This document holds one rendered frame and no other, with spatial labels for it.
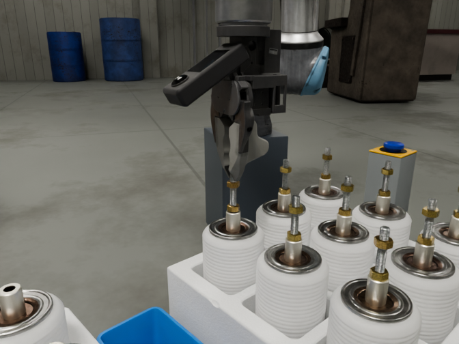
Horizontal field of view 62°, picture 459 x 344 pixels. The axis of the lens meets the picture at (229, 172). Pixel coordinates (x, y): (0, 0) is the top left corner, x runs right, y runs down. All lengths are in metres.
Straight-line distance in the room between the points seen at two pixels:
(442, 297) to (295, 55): 0.61
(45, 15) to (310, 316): 7.09
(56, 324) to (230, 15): 0.40
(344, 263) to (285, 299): 0.12
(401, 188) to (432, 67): 6.54
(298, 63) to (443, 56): 6.62
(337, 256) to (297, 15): 0.57
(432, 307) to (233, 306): 0.25
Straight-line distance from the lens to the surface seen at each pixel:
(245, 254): 0.57
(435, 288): 0.54
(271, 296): 0.51
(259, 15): 0.52
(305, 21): 0.95
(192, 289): 0.60
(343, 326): 0.46
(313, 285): 0.51
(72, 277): 1.02
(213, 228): 0.60
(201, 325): 0.62
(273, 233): 0.65
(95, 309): 0.89
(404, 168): 0.85
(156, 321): 0.68
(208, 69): 0.49
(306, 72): 0.95
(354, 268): 0.60
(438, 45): 7.40
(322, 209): 0.73
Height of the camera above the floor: 0.52
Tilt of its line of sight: 18 degrees down
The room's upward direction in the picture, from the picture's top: straight up
